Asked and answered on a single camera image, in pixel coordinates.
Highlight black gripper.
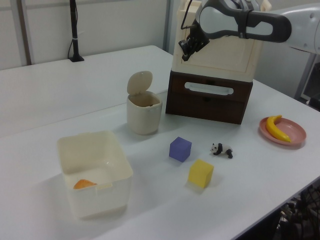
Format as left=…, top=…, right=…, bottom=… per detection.
left=178, top=22, right=211, bottom=62

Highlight cream plastic open container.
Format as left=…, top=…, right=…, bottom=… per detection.
left=56, top=130, right=134, bottom=221

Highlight toy panda figure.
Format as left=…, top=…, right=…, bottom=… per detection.
left=209, top=142, right=234, bottom=160

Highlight white drawer handle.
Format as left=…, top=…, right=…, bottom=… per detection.
left=184, top=81, right=235, bottom=96

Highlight black pole stand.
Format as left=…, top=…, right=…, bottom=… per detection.
left=67, top=0, right=85, bottom=63

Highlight yellow foam cube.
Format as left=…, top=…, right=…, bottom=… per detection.
left=187, top=159, right=215, bottom=188

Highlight beige trash can lid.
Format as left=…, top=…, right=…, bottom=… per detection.
left=126, top=70, right=153, bottom=96

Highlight beige trash can body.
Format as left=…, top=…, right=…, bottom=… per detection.
left=126, top=91, right=163, bottom=136

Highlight dark wood drawer cabinet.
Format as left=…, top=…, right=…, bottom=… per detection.
left=164, top=69, right=254, bottom=126

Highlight cream plastic storage box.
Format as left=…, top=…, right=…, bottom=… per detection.
left=172, top=0, right=272, bottom=83

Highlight yellow toy banana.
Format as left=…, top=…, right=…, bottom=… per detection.
left=265, top=114, right=292, bottom=143

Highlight grey metal frame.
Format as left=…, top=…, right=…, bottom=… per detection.
left=294, top=52, right=320, bottom=111

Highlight pink plate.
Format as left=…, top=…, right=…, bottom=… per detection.
left=258, top=116, right=307, bottom=149

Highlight purple foam cube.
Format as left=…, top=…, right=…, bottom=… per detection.
left=168, top=136, right=193, bottom=163

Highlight black tangled cables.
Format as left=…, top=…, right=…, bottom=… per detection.
left=273, top=174, right=320, bottom=240

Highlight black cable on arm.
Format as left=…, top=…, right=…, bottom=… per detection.
left=180, top=0, right=200, bottom=30

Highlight toy bread loaf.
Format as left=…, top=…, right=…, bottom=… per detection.
left=73, top=178, right=98, bottom=190

